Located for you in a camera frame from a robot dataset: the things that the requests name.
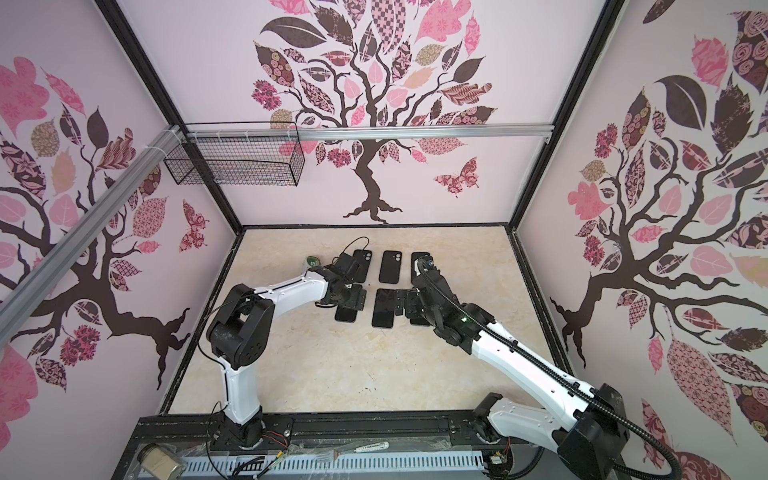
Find black phone case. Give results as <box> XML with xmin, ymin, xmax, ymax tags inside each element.
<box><xmin>409</xmin><ymin>251</ymin><xmax>430</xmax><ymax>282</ymax></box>
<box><xmin>378</xmin><ymin>250</ymin><xmax>402</xmax><ymax>285</ymax></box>
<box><xmin>353</xmin><ymin>249</ymin><xmax>373</xmax><ymax>284</ymax></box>

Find black wire basket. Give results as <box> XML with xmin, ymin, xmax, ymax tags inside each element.
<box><xmin>164</xmin><ymin>120</ymin><xmax>305</xmax><ymax>187</ymax></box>

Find white slotted cable duct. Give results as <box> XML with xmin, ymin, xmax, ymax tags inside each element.
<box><xmin>181</xmin><ymin>451</ymin><xmax>484</xmax><ymax>479</ymax></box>

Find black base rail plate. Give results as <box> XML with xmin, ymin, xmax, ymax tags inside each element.
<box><xmin>111</xmin><ymin>407</ymin><xmax>574</xmax><ymax>479</ymax></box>

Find aluminium rail left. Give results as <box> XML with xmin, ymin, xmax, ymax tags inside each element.
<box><xmin>1</xmin><ymin>125</ymin><xmax>183</xmax><ymax>345</ymax></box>

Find aluminium rail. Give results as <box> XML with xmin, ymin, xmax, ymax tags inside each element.
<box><xmin>1</xmin><ymin>125</ymin><xmax>183</xmax><ymax>345</ymax></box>
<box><xmin>186</xmin><ymin>123</ymin><xmax>554</xmax><ymax>141</ymax></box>

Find black left camera cable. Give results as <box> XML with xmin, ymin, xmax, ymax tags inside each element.
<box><xmin>329</xmin><ymin>235</ymin><xmax>371</xmax><ymax>262</ymax></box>

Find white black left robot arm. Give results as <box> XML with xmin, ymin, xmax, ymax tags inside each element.
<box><xmin>206</xmin><ymin>258</ymin><xmax>359</xmax><ymax>449</ymax></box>

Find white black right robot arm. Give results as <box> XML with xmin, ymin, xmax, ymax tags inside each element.
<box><xmin>406</xmin><ymin>255</ymin><xmax>629</xmax><ymax>479</ymax></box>

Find aluminium rail back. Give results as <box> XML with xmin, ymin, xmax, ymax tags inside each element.
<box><xmin>186</xmin><ymin>123</ymin><xmax>554</xmax><ymax>141</ymax></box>

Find blue edged black smartphone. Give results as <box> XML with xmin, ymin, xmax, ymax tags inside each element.
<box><xmin>334</xmin><ymin>306</ymin><xmax>358</xmax><ymax>323</ymax></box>

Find roll of brown tape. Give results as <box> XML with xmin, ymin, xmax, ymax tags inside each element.
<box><xmin>138</xmin><ymin>443</ymin><xmax>186</xmax><ymax>480</ymax></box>

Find black corrugated cable conduit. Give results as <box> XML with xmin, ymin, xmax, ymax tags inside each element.
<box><xmin>416</xmin><ymin>254</ymin><xmax>685</xmax><ymax>480</ymax></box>

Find purple smartphone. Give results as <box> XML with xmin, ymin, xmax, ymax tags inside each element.
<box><xmin>371</xmin><ymin>289</ymin><xmax>397</xmax><ymax>329</ymax></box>

